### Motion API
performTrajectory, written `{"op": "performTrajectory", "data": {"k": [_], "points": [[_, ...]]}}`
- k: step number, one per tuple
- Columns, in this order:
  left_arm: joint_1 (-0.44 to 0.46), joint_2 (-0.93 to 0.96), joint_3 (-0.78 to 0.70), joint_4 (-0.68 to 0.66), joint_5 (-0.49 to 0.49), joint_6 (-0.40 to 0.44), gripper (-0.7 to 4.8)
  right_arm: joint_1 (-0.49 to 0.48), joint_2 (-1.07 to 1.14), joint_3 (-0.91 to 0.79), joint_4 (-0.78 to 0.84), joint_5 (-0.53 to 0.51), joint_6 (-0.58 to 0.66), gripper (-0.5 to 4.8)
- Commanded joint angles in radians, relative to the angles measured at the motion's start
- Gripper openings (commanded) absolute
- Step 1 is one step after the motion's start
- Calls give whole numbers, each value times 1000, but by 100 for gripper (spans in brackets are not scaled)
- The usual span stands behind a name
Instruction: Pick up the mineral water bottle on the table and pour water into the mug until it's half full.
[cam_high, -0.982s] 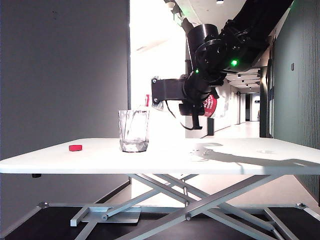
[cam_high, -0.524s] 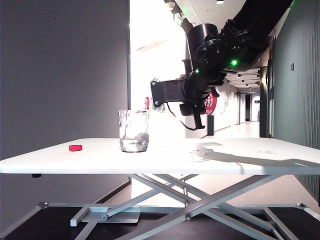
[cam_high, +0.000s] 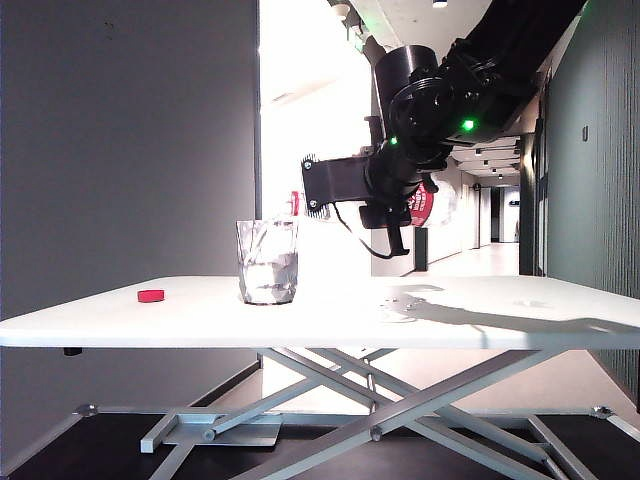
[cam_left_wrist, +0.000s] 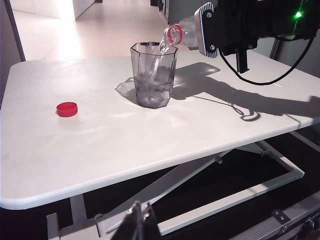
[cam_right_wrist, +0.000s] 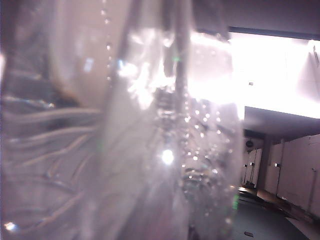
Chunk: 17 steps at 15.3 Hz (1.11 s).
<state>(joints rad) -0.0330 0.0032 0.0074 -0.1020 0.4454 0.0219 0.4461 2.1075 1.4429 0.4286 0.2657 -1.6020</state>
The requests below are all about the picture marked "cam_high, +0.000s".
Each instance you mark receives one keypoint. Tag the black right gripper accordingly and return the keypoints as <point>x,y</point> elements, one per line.
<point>400,172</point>

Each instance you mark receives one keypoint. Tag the grey scissor table frame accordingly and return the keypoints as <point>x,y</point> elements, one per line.
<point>400,415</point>

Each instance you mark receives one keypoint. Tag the black knob under table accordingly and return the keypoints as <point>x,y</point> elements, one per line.
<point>73,352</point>

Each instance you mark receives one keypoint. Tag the clear water bottle red label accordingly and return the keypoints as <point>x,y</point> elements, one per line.
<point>425,207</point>

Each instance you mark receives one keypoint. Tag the small green exit sign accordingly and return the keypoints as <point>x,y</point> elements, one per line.
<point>357,40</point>

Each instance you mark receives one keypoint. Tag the red bottle cap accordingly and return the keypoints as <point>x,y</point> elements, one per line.
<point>151,296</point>

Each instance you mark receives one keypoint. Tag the clear faceted drinking glass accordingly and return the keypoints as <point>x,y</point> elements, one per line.
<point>267,270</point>

